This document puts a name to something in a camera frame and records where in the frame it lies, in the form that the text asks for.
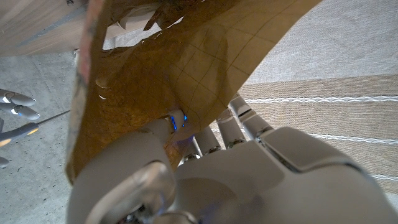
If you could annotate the beige striped curtain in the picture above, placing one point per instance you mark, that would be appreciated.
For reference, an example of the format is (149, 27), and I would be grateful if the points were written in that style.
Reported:
(342, 62)

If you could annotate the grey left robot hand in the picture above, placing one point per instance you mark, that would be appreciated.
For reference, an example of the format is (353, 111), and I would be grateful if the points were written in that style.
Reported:
(248, 180)

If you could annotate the floral fabric piece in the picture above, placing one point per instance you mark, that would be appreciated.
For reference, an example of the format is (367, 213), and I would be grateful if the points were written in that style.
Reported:
(186, 62)

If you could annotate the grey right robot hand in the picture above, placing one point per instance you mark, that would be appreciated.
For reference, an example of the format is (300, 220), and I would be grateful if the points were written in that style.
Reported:
(18, 104)

